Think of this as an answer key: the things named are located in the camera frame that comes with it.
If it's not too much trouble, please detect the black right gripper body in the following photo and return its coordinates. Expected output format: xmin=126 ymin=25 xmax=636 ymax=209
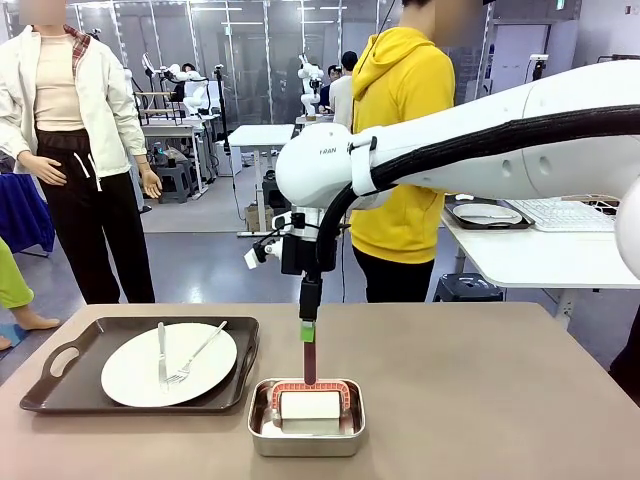
xmin=281 ymin=233 xmax=325 ymax=276

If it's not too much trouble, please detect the grey plastic stool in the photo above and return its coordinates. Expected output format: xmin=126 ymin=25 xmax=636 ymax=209
xmin=157 ymin=159 xmax=201 ymax=205

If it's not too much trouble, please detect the red handled lint roller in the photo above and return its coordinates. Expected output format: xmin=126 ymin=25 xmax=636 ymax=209
xmin=269 ymin=339 xmax=354 ymax=422

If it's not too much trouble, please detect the mannequin leg in green trousers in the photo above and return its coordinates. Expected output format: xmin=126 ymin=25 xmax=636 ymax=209
xmin=0 ymin=237 xmax=61 ymax=351

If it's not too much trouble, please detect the brown serving tray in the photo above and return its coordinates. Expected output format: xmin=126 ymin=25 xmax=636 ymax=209
xmin=19 ymin=315 xmax=261 ymax=415

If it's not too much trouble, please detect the steel rectangular tray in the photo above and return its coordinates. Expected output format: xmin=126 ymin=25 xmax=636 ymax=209
xmin=247 ymin=377 xmax=367 ymax=458

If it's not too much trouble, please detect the black tripod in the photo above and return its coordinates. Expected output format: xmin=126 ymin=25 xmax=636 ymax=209
xmin=213 ymin=63 xmax=232 ymax=154

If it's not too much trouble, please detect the white dinner plate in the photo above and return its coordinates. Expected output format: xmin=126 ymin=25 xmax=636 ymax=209
xmin=100 ymin=322 xmax=239 ymax=407

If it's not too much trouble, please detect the mannequin in white jacket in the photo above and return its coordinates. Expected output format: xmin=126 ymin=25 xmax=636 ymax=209
xmin=0 ymin=0 xmax=164 ymax=306

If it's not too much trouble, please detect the white background desk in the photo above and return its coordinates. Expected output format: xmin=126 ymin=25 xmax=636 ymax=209
xmin=227 ymin=123 xmax=296 ymax=239

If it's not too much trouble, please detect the black right arm cable sleeve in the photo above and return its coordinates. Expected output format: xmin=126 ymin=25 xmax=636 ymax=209
xmin=315 ymin=104 xmax=640 ymax=272

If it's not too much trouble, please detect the person in yellow hoodie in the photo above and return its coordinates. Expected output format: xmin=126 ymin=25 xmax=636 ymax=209
xmin=349 ymin=0 xmax=456 ymax=304

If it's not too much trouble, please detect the black serving tray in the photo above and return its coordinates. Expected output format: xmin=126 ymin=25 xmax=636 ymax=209
xmin=444 ymin=197 xmax=535 ymax=231

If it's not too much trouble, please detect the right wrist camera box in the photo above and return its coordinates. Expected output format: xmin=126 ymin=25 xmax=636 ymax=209
xmin=243 ymin=239 xmax=281 ymax=271

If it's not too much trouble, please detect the person in white shirt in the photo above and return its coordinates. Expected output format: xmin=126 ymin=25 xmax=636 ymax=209
xmin=327 ymin=49 xmax=359 ymax=132

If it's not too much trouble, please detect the cardboard box on floor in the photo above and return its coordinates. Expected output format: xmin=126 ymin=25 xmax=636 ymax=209
xmin=243 ymin=203 xmax=275 ymax=234

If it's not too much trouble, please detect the white side table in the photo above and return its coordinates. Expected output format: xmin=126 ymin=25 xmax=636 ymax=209
xmin=439 ymin=194 xmax=640 ymax=321

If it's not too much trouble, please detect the blue cloth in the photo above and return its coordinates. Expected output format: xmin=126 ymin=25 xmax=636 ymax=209
xmin=0 ymin=172 xmax=56 ymax=256

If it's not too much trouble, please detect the seated background person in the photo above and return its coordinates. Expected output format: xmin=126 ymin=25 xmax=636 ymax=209
xmin=172 ymin=62 xmax=199 ymax=101

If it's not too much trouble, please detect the wooden rail frame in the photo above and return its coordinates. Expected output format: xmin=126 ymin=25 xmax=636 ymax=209
xmin=134 ymin=89 xmax=184 ymax=126

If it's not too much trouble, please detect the white humanoid robot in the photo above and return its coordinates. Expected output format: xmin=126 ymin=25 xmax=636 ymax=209
xmin=164 ymin=62 xmax=209 ymax=119
xmin=297 ymin=53 xmax=324 ymax=119

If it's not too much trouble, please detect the silver fork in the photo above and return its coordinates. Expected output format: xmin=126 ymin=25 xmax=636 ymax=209
xmin=167 ymin=319 xmax=229 ymax=389

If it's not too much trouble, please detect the silver table knife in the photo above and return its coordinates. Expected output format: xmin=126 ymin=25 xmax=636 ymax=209
xmin=157 ymin=321 xmax=170 ymax=394

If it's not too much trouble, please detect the white wire dish rack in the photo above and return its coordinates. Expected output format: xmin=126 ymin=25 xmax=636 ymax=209
xmin=504 ymin=195 xmax=624 ymax=234

